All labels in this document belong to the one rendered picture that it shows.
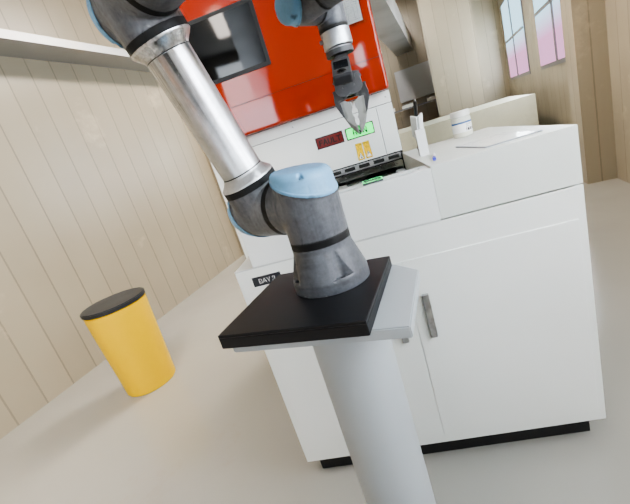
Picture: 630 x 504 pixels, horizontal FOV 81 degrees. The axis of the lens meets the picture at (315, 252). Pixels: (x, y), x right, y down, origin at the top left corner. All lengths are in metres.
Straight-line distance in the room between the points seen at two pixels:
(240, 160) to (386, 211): 0.45
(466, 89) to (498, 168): 7.04
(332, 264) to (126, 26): 0.51
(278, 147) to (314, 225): 1.04
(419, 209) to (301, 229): 0.46
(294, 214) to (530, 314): 0.79
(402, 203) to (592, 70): 3.42
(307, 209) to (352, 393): 0.37
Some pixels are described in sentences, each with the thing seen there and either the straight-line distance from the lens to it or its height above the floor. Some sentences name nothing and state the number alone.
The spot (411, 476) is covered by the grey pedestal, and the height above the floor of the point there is 0.39.
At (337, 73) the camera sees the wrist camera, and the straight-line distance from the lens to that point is 0.96.
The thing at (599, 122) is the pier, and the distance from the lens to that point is 4.34.
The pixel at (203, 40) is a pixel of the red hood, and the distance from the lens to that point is 1.71.
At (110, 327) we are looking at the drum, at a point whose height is 0.48.
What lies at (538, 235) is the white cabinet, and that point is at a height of 0.71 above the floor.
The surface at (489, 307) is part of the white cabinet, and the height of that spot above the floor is 0.53.
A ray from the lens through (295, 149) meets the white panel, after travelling 1.64.
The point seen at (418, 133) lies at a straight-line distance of 1.29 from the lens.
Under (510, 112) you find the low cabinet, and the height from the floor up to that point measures 0.74.
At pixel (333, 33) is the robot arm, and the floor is 1.34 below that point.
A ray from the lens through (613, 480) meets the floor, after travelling 1.47.
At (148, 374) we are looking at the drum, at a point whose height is 0.12.
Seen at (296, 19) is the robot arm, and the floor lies 1.37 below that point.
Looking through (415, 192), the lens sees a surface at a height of 0.91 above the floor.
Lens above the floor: 1.10
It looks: 16 degrees down
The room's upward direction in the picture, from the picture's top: 18 degrees counter-clockwise
